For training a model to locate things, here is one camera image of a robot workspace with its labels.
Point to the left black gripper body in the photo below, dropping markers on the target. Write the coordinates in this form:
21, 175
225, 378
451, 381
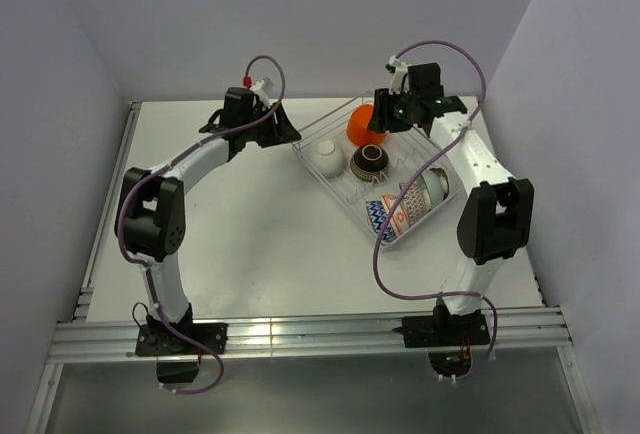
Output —
259, 133

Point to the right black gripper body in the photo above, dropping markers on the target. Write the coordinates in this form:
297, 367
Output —
403, 111

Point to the orange plastic square bowl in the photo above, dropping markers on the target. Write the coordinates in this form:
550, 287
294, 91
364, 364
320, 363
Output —
358, 131

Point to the brown glazed bowl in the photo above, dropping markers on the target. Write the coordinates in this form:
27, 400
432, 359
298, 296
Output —
369, 163

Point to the plain white bowl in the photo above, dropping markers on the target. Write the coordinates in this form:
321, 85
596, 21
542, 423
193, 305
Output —
328, 158

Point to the pale green ribbed bowl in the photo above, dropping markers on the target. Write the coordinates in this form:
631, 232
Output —
432, 189

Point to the brown geometric patterned bowl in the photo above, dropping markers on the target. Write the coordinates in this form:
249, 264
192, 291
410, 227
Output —
417, 203

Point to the red blue patterned bowl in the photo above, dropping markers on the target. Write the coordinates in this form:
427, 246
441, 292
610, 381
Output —
377, 215

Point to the orange floral patterned bowl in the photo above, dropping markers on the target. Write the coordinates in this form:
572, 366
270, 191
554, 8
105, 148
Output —
399, 218

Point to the flower shaped patterned dish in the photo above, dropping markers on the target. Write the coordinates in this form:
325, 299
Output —
443, 179

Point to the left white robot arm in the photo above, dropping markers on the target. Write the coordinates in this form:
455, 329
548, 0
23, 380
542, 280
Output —
151, 221

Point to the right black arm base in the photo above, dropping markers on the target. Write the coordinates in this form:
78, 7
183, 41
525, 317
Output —
453, 337

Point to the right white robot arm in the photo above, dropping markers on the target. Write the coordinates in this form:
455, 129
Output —
495, 221

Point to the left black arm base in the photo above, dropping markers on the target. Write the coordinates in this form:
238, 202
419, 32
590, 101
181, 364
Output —
177, 361

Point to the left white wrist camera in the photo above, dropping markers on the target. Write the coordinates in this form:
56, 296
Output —
260, 88

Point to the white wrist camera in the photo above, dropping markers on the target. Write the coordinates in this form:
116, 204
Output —
260, 88
399, 71

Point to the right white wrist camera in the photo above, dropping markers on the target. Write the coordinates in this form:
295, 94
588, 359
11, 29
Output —
399, 71

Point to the white wire dish rack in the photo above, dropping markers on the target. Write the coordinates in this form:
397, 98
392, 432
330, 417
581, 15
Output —
407, 152

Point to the aluminium frame rail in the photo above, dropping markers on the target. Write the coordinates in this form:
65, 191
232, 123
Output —
310, 336

